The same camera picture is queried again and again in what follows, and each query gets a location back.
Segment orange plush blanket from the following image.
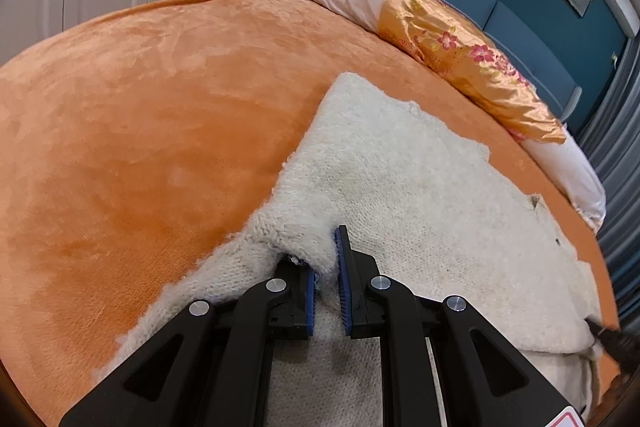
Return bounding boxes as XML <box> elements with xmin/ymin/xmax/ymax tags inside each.
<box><xmin>0</xmin><ymin>0</ymin><xmax>621</xmax><ymax>427</ymax></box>

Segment grey curtain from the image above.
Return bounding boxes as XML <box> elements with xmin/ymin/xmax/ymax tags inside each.
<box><xmin>575</xmin><ymin>42</ymin><xmax>640</xmax><ymax>343</ymax></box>

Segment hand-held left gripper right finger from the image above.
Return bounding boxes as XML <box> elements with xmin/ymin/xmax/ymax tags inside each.
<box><xmin>334</xmin><ymin>224</ymin><xmax>588</xmax><ymax>427</ymax></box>

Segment white knitted sweater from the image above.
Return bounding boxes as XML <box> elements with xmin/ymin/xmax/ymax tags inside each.
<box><xmin>92</xmin><ymin>72</ymin><xmax>608</xmax><ymax>427</ymax></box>

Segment orange floral satin quilt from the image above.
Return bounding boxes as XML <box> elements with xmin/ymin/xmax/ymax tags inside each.
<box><xmin>274</xmin><ymin>0</ymin><xmax>607</xmax><ymax>230</ymax></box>

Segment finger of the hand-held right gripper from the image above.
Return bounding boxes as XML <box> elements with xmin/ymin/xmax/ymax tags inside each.
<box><xmin>585</xmin><ymin>316</ymin><xmax>640</xmax><ymax>365</ymax></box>

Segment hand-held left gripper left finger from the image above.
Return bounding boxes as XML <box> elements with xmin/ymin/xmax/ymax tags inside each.
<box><xmin>59</xmin><ymin>256</ymin><xmax>317</xmax><ymax>427</ymax></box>

